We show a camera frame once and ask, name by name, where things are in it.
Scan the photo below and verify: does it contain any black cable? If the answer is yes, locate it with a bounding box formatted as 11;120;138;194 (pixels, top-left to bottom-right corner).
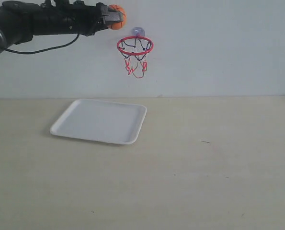
3;33;80;55

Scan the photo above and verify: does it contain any white rectangular plastic tray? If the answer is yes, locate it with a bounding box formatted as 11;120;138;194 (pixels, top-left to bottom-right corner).
50;99;147;145

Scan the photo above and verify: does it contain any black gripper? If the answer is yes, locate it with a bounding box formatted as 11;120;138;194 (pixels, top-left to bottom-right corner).
40;0;123;36

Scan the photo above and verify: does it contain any small orange basketball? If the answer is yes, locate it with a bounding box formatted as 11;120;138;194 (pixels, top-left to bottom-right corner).
108;4;127;30

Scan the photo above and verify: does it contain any clear suction cup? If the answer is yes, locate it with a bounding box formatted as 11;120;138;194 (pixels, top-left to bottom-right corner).
131;27;145;37

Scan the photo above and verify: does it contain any red mini basketball hoop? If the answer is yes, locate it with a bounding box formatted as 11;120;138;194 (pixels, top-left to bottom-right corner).
116;35;154;79

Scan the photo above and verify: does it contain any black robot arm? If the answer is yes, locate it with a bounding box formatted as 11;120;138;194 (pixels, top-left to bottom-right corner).
0;0;125;53

